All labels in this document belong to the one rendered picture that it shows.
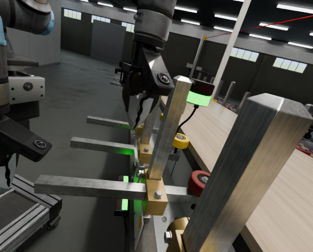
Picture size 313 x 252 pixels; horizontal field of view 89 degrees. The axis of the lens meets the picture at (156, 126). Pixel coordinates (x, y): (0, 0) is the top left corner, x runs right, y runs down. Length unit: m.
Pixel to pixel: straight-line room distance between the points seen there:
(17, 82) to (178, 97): 0.57
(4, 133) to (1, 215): 0.94
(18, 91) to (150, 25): 0.55
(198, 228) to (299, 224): 0.38
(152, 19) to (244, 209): 0.33
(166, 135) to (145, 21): 0.25
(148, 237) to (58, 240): 0.90
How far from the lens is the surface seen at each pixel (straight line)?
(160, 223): 0.71
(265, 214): 0.51
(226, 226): 0.20
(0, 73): 0.38
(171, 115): 0.38
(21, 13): 0.88
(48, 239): 1.40
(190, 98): 0.37
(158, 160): 0.43
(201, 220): 0.21
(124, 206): 0.61
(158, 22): 0.37
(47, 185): 0.45
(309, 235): 0.55
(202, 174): 0.50
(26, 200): 1.34
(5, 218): 1.28
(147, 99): 0.39
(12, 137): 0.40
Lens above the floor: 1.17
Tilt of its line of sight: 22 degrees down
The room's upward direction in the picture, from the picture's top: 15 degrees clockwise
